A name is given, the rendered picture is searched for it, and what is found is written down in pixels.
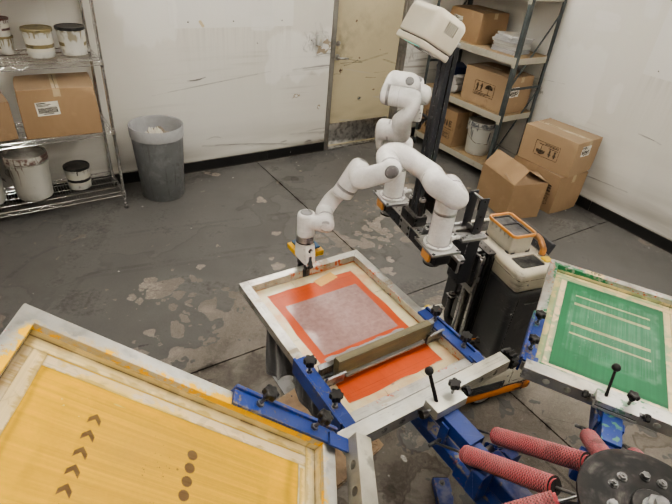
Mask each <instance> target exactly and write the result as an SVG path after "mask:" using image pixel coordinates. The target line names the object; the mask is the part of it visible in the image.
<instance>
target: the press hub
mask: <svg viewBox="0 0 672 504"><path fill-rule="evenodd" d="M576 492H577V498H578V502H574V501H566V502H562V503H560V504H672V466H670V465H668V464H666V463H664V462H663V461H661V460H659V459H656V458H654V457H652V456H649V455H647V454H644V453H641V452H637V451H633V450H627V449H606V450H602V451H599V452H596V453H594V454H592V455H591V456H589V457H588V458H587V459H586V460H585V461H584V462H583V464H582V465H581V467H580V469H579V471H578V474H577V479H576Z"/></svg>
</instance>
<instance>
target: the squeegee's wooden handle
mask: <svg viewBox="0 0 672 504"><path fill-rule="evenodd" d="M431 327H432V324H431V323H430V322H429V321H428V320H425V321H423V322H420V323H418V324H415V325H413V326H410V327H408V328H406V329H403V330H401V331H398V332H396V333H393V334H391V335H388V336H386V337H384V338H381V339H379V340H376V341H374V342H371V343H369V344H366V345H364V346H361V347H359V348H357V349H354V350H352V351H349V352H347V353H344V354H342V355H339V356H337V357H335V358H334V366H333V373H334V374H337V373H339V372H342V371H345V370H346V372H349V371H351V370H353V369H356V368H358V367H360V366H363V365H365V364H367V363H370V362H372V361H374V360H377V359H379V358H381V357H384V356H386V355H388V354H391V353H393V352H395V351H397V350H400V349H402V348H404V347H407V346H409V345H411V344H414V343H416V342H418V341H421V340H426V338H427V335H428V334H430V331H431Z"/></svg>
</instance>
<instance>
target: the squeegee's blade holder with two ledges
mask: <svg viewBox="0 0 672 504"><path fill-rule="evenodd" d="M423 344H425V341H424V340H421V341H418V342H416V343H414V344H411V345H409V346H407V347H404V348H402V349H400V350H397V351H395V352H393V353H391V354H388V355H386V356H384V357H381V358H379V359H377V360H374V361H372V362H370V363H367V364H365V365H363V366H360V367H358V368H356V369H353V370H351V371H349V372H347V373H345V376H346V377H350V376H352V375H354V374H356V373H359V372H361V371H363V370H366V369H368V368H370V367H372V366H375V365H377V364H379V363H382V362H384V361H386V360H388V359H391V358H393V357H395V356H398V355H400V354H402V353H404V352H407V351H409V350H411V349H414V348H416V347H418V346H420V345H423Z"/></svg>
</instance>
